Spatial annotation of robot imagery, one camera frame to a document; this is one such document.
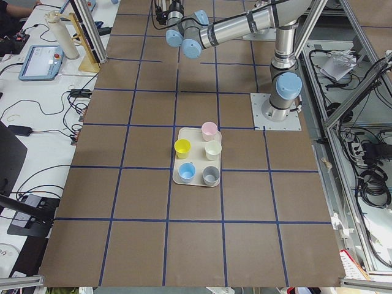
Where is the light blue plastic cup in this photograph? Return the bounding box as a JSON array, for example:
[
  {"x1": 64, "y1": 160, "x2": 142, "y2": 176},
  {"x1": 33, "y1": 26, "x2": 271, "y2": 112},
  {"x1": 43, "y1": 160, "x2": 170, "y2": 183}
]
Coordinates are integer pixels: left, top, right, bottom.
[{"x1": 178, "y1": 162, "x2": 196, "y2": 183}]

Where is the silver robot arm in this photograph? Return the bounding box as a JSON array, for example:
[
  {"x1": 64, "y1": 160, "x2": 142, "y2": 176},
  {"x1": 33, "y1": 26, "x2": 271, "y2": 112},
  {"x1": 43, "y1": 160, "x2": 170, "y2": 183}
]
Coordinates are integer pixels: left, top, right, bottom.
[{"x1": 151, "y1": 1, "x2": 303, "y2": 123}]

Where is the yellow plastic cup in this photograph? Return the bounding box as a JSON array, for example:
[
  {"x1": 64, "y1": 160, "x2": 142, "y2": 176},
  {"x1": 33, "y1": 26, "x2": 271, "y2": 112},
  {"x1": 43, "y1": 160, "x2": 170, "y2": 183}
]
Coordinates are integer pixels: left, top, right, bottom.
[{"x1": 174, "y1": 138, "x2": 191, "y2": 159}]

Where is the cream white plastic cup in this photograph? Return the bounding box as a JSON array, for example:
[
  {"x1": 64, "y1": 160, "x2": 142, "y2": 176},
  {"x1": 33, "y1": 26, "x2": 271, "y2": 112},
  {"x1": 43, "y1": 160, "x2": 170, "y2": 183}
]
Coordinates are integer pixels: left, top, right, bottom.
[{"x1": 205, "y1": 140, "x2": 222, "y2": 160}]

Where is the pink plastic cup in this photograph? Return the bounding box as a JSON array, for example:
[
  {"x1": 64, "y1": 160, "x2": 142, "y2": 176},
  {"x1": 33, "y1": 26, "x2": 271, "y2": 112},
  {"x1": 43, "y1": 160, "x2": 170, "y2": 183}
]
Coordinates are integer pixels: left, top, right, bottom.
[{"x1": 202, "y1": 121, "x2": 217, "y2": 141}]

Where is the grey plastic cup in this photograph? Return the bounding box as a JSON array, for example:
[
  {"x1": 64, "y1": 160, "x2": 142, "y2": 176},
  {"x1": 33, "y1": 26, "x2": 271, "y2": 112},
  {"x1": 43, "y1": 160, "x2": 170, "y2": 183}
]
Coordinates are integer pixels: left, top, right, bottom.
[{"x1": 202, "y1": 166, "x2": 220, "y2": 186}]

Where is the cream plastic tray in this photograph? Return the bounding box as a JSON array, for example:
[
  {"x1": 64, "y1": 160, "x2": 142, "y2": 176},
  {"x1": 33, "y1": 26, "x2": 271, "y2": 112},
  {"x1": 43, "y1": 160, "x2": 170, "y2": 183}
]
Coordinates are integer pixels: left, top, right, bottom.
[{"x1": 172, "y1": 127, "x2": 222, "y2": 187}]

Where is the wooden stand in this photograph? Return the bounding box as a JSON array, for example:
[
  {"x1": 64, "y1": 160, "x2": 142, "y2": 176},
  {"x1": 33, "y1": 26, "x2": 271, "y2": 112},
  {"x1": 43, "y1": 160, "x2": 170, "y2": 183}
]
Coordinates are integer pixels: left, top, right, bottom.
[{"x1": 68, "y1": 13, "x2": 100, "y2": 74}]

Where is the white paper roll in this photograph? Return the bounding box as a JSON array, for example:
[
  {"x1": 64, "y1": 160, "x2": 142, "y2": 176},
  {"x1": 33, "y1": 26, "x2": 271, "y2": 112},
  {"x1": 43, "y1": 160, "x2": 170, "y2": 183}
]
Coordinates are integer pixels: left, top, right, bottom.
[{"x1": 45, "y1": 10, "x2": 80, "y2": 60}]

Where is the crumpled white paper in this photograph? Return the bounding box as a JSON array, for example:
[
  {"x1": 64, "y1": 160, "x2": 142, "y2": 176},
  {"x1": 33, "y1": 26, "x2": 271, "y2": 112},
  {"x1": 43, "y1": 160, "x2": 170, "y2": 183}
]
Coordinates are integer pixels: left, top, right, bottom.
[{"x1": 320, "y1": 50, "x2": 357, "y2": 81}]

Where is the black power adapter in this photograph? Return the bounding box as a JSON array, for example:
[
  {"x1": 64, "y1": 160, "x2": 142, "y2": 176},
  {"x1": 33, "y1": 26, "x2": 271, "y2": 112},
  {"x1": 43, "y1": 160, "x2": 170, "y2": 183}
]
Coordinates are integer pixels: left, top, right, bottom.
[{"x1": 7, "y1": 125, "x2": 33, "y2": 137}]

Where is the blue teach pendant tablet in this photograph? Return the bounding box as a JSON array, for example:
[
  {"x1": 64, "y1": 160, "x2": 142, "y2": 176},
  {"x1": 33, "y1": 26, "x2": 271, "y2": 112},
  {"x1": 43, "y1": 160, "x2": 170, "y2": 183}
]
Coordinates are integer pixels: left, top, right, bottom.
[{"x1": 18, "y1": 45, "x2": 64, "y2": 81}]

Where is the black monitor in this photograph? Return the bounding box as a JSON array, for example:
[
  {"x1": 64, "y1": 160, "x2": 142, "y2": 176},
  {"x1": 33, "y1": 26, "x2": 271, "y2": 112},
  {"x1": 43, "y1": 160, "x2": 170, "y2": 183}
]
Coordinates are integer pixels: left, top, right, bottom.
[{"x1": 0, "y1": 121, "x2": 55, "y2": 226}]

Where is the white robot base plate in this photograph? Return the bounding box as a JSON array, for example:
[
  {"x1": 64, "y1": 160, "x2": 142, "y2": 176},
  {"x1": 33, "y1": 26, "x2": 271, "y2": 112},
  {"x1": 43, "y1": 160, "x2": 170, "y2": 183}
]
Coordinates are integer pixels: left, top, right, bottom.
[{"x1": 250, "y1": 93, "x2": 302, "y2": 131}]

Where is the aluminium frame post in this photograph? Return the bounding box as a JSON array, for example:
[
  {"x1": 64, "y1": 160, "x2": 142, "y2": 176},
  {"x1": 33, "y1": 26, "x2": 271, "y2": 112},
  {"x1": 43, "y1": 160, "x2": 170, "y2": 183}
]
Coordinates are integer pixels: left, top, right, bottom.
[{"x1": 70, "y1": 0, "x2": 108, "y2": 64}]

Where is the coiled black cable bundle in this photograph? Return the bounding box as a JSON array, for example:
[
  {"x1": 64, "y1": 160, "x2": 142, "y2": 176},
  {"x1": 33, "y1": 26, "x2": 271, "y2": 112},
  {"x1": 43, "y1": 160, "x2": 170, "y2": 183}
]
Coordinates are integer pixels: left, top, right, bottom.
[{"x1": 356, "y1": 167, "x2": 390, "y2": 209}]

